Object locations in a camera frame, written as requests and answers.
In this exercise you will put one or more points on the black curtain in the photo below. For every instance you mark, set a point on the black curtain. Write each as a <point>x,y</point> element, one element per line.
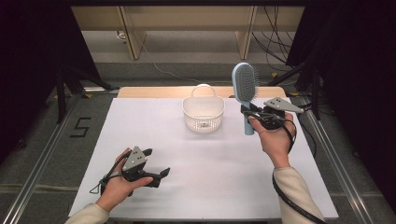
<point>358,77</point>
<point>28,62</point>

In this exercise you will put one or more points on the metal floor rail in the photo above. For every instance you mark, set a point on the metal floor rail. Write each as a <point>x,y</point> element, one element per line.
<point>339,168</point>
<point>37,174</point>

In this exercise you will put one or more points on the black stand legs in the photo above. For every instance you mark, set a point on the black stand legs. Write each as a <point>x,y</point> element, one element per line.
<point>316,90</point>
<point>61,93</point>

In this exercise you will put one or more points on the white table sheet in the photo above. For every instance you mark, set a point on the white table sheet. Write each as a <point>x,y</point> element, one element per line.
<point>202,174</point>

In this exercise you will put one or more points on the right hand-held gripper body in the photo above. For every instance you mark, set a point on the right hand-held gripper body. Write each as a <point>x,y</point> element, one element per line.
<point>275,119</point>

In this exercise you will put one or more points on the person's right hand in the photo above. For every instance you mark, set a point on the person's right hand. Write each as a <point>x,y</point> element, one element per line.
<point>275,143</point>

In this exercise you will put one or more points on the person's left hand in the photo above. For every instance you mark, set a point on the person's left hand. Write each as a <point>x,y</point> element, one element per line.
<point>116,188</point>

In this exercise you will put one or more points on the light blue hairbrush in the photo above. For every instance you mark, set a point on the light blue hairbrush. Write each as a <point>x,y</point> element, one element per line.
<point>244,81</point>

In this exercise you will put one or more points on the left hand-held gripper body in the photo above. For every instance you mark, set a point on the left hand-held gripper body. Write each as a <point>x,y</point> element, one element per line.
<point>134,160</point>

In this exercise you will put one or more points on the white slatted plastic basket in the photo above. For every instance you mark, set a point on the white slatted plastic basket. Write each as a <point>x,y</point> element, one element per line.
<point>204,119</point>

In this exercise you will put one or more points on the wooden table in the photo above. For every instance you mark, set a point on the wooden table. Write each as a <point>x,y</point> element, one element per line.
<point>155,92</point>

